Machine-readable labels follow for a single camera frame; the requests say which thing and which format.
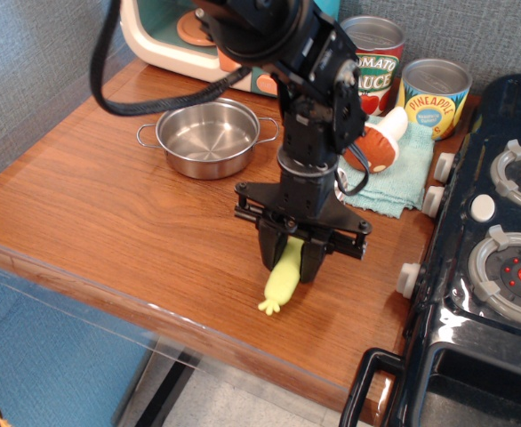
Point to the white stove knob middle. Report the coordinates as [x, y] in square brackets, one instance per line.
[432, 200]

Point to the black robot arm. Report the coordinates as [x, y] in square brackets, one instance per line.
[315, 65]

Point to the toy microwave oven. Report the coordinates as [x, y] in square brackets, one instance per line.
[207, 40]

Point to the white stove knob upper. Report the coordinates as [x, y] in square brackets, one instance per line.
[443, 166]

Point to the white stove knob lower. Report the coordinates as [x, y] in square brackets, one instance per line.
[407, 278]

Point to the brown toy mushroom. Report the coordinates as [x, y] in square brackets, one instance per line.
[378, 149]

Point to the small steel pot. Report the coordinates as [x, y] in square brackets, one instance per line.
[209, 141]

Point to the tomato sauce can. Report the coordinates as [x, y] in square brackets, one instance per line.
[379, 45]

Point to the light blue folded cloth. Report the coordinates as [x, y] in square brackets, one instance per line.
[401, 186]

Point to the white stove knob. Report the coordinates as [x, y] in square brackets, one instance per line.
[443, 166]
[407, 278]
[432, 200]

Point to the pineapple can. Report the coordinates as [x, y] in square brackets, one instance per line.
[433, 93]

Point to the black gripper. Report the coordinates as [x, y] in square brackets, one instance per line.
[305, 208]

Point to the dark blue toy stove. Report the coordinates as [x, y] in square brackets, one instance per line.
[461, 365]

